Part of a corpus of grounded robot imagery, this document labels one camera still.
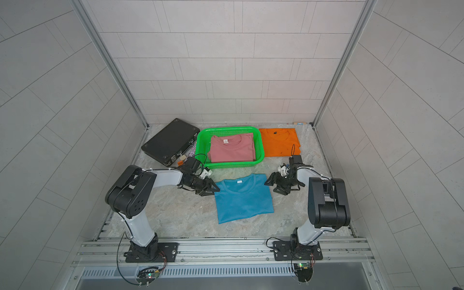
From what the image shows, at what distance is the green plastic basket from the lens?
38.6 inches

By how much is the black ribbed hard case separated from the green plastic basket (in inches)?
2.4

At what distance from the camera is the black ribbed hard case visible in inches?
38.7
